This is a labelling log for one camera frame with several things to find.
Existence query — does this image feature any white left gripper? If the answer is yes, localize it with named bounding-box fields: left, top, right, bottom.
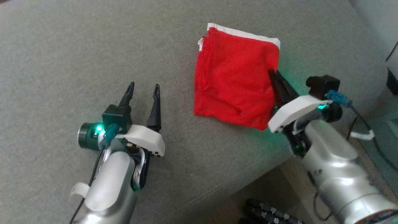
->
left=116, top=82, right=166, bottom=157

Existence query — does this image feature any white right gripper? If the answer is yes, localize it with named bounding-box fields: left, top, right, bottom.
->
left=267, top=69, right=334, bottom=134

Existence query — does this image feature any red garment white trim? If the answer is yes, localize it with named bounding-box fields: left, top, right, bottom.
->
left=193, top=22, right=281, bottom=131

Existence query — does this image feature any grey fabric sofa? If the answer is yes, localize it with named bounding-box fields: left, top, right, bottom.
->
left=0, top=0, right=389, bottom=224

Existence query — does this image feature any blue left cable plug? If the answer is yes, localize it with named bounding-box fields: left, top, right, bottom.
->
left=101, top=124, right=120, bottom=148

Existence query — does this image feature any blue cable plug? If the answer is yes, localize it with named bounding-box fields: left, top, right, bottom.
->
left=101, top=124, right=120, bottom=148
left=326, top=90, right=354, bottom=108

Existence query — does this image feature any blue right cable plug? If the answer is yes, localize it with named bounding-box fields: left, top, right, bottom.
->
left=326, top=90, right=354, bottom=108

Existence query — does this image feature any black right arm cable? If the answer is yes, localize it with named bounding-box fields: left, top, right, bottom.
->
left=314, top=39, right=398, bottom=222

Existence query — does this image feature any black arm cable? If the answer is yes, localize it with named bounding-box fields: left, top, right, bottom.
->
left=314, top=39, right=398, bottom=222
left=69, top=146, right=107, bottom=224

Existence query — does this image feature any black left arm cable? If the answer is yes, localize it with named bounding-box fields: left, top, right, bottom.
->
left=69, top=146, right=107, bottom=224

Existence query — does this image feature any white right cable tag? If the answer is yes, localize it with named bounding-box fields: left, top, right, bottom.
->
left=351, top=129, right=376, bottom=141

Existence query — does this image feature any white cable tag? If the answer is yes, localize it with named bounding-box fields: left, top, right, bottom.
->
left=351, top=129, right=376, bottom=141
left=68, top=182, right=90, bottom=200

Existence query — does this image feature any white left cable tag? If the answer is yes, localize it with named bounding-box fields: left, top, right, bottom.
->
left=68, top=182, right=90, bottom=200

